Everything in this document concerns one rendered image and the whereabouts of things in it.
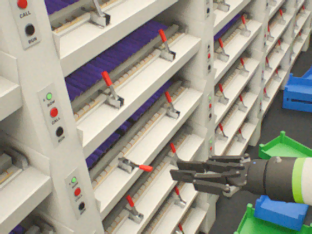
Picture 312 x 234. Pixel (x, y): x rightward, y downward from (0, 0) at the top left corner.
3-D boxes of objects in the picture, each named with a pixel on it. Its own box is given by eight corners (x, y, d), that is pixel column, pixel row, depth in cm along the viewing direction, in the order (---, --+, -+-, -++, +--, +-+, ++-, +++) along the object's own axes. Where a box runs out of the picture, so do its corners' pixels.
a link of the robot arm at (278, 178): (300, 144, 76) (288, 172, 70) (308, 189, 81) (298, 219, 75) (270, 144, 80) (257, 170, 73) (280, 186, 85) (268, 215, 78)
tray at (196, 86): (200, 102, 135) (206, 81, 128) (98, 224, 92) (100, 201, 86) (152, 80, 141) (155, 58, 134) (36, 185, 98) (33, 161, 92)
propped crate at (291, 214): (269, 189, 192) (272, 175, 190) (311, 201, 183) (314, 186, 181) (253, 216, 167) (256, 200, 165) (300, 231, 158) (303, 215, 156)
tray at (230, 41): (259, 31, 183) (268, 4, 174) (210, 89, 141) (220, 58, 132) (222, 16, 189) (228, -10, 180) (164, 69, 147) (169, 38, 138)
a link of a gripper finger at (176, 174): (199, 181, 88) (198, 183, 87) (174, 178, 92) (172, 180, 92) (195, 170, 87) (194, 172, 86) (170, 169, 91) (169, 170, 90)
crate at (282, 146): (326, 166, 203) (328, 154, 198) (302, 184, 194) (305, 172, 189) (281, 141, 224) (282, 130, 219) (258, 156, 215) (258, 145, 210)
